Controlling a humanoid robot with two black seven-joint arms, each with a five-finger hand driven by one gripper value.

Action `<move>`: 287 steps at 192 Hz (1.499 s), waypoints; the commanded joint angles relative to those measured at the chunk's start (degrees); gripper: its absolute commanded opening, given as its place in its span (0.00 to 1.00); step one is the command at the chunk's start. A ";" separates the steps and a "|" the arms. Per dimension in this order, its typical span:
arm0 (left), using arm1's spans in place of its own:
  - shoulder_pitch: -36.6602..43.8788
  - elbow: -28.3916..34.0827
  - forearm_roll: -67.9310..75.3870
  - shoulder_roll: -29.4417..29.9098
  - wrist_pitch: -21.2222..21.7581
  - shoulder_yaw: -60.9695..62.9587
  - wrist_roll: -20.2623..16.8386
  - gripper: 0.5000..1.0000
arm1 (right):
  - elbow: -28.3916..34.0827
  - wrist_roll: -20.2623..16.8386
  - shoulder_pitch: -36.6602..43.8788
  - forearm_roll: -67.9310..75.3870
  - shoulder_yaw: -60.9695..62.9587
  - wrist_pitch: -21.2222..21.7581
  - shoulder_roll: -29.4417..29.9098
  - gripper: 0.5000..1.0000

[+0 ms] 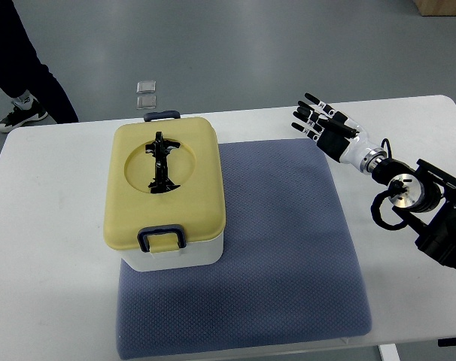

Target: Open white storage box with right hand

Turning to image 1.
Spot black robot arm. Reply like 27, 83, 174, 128
369, 138, 456, 269

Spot white storage box base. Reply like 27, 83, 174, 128
118, 232, 223, 272

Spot black table bracket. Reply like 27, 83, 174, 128
437, 338, 456, 347

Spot yellow box lid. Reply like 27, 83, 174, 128
104, 117, 226, 253

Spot upper floor socket plate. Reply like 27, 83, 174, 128
136, 80, 157, 94

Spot cardboard box corner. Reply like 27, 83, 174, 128
413, 0, 456, 17

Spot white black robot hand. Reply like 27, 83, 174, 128
291, 93, 388, 174

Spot person leg dark trousers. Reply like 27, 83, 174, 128
0, 1, 78, 123

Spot white table leg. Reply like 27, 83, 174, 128
378, 344, 400, 361

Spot blue grey cushion mat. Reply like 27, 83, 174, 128
116, 139, 372, 359

